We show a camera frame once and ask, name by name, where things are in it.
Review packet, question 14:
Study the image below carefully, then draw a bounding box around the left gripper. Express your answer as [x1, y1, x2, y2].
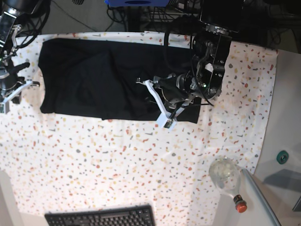
[153, 73, 200, 113]

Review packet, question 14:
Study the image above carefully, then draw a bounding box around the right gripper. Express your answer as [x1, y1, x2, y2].
[0, 62, 30, 103]

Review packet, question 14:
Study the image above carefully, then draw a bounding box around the green tape roll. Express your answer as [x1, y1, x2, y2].
[276, 150, 289, 164]

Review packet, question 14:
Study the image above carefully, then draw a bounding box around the black computer keyboard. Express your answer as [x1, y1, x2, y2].
[44, 205, 156, 226]

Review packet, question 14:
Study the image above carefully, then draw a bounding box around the black t-shirt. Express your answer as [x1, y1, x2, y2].
[37, 39, 202, 124]

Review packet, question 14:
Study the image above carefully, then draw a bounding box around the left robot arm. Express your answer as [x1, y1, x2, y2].
[152, 0, 244, 113]

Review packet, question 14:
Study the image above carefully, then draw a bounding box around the grey laptop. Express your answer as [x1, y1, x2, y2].
[237, 169, 301, 226]

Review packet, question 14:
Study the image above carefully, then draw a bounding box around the clear plastic bottle orange cap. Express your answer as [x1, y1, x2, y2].
[209, 156, 247, 213]

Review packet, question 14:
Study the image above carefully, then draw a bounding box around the blue box with oval hole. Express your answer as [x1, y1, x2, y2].
[104, 0, 169, 7]

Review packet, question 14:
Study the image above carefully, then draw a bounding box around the terrazzo pattern tablecloth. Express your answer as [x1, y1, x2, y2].
[0, 42, 278, 226]

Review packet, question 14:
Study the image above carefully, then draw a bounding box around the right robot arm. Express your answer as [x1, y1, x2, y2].
[0, 0, 50, 106]

